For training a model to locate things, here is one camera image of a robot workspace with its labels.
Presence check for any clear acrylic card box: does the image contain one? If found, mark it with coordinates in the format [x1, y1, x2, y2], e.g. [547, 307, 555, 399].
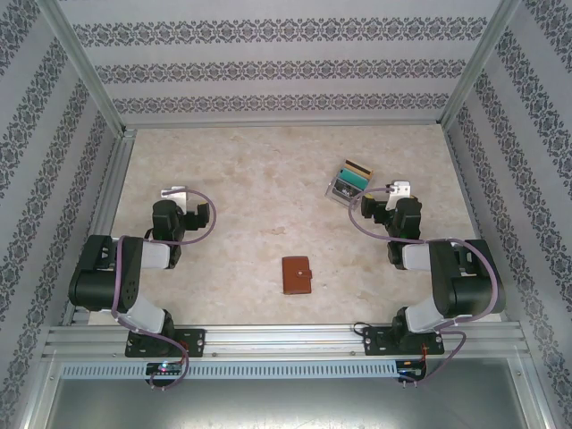
[324, 158, 374, 209]

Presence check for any brown leather card holder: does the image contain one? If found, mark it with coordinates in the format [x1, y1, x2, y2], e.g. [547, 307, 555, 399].
[281, 256, 314, 296]

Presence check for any black VIP card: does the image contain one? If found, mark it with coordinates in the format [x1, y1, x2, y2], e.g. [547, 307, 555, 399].
[332, 180, 359, 203]

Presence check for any teal card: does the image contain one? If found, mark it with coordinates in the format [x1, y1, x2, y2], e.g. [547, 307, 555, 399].
[335, 168, 370, 190]

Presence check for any orange card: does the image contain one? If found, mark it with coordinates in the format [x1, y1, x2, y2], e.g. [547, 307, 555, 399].
[342, 158, 374, 180]

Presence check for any left small circuit board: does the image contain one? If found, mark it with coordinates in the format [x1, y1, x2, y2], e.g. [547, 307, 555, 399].
[146, 361, 185, 377]

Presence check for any small circuit board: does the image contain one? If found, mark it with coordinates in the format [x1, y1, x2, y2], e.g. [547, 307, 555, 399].
[146, 361, 185, 377]
[397, 358, 426, 380]

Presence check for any right small circuit board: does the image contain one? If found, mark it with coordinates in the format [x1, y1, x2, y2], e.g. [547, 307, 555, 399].
[397, 358, 426, 380]

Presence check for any grey sheet metal panel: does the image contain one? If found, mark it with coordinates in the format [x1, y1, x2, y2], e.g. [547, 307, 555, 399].
[26, 357, 551, 429]

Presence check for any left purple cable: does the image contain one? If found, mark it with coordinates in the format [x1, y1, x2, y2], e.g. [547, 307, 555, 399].
[109, 187, 219, 391]

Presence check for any purple cable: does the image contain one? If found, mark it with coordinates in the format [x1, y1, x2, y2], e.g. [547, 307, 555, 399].
[349, 185, 501, 388]
[109, 187, 219, 391]

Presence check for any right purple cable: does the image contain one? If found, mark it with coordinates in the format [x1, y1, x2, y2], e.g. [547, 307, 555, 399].
[349, 185, 501, 388]

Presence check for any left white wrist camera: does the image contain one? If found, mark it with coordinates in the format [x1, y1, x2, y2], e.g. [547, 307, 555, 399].
[160, 184, 189, 209]

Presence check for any left aluminium side rail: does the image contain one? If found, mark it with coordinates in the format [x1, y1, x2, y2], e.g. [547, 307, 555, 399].
[61, 127, 138, 328]

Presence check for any aluminium side rail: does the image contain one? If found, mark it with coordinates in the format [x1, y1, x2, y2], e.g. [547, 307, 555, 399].
[61, 127, 138, 328]
[445, 125, 509, 324]

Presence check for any right aluminium side rail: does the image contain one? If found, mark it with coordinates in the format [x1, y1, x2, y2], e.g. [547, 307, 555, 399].
[445, 125, 509, 324]

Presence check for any aluminium back frame rail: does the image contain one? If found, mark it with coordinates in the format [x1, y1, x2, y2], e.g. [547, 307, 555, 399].
[119, 118, 449, 131]

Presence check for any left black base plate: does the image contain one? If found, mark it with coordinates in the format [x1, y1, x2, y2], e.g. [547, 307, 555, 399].
[123, 328, 207, 359]

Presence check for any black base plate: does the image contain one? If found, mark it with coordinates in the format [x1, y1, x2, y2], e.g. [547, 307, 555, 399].
[123, 328, 207, 359]
[362, 325, 446, 358]

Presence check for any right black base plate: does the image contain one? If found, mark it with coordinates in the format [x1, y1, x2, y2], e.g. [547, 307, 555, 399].
[362, 325, 446, 358]

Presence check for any wide aluminium mounting rail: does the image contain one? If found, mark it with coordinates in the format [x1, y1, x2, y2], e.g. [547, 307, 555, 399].
[42, 323, 525, 359]

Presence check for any left aluminium corner post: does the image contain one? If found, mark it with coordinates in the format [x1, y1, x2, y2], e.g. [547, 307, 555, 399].
[37, 0, 130, 137]

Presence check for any aluminium corner post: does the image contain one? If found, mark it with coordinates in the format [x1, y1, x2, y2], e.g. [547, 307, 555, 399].
[37, 0, 130, 137]
[439, 0, 523, 129]

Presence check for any right aluminium corner post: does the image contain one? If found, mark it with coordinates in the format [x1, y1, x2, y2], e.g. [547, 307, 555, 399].
[439, 0, 523, 129]

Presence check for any slotted grey cable duct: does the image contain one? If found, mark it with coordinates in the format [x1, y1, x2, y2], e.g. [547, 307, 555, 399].
[59, 360, 400, 381]

